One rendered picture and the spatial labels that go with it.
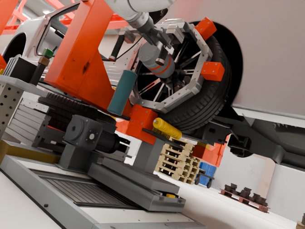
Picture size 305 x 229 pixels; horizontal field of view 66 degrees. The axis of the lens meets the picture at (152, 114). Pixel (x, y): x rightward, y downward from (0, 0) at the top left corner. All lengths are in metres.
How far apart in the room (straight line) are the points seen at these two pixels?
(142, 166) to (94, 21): 0.95
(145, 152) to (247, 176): 8.09
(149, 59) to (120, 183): 0.68
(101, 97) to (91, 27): 0.46
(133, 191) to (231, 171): 8.33
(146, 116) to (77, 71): 0.53
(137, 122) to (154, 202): 0.43
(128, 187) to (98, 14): 1.07
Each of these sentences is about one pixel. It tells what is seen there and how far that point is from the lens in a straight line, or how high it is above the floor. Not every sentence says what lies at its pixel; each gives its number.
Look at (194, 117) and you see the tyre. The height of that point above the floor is 0.62.
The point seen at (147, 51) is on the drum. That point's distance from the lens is 1.31.
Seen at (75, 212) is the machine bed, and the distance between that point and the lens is 0.90.
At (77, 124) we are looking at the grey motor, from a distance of 1.43.
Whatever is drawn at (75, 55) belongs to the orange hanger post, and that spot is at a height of 0.73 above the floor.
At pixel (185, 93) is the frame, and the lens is 1.23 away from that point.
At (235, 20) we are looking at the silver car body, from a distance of 1.66.
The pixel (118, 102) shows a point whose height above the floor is 0.54.
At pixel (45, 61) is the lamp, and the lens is 1.37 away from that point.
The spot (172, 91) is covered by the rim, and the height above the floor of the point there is 0.73.
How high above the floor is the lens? 0.34
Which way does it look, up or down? 9 degrees up
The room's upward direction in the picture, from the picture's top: 21 degrees clockwise
